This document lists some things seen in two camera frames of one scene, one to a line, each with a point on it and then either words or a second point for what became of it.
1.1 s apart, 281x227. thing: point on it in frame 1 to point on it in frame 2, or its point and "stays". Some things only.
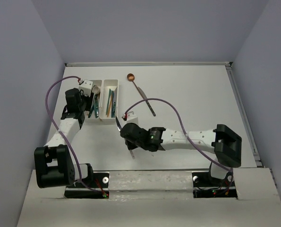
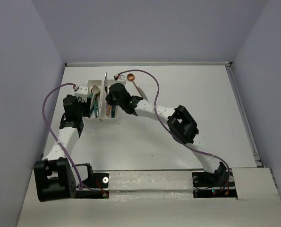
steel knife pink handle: (119, 128) to (106, 83)
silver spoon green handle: (97, 112) stays
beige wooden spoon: (96, 90) stays
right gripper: (131, 145) to (110, 100)
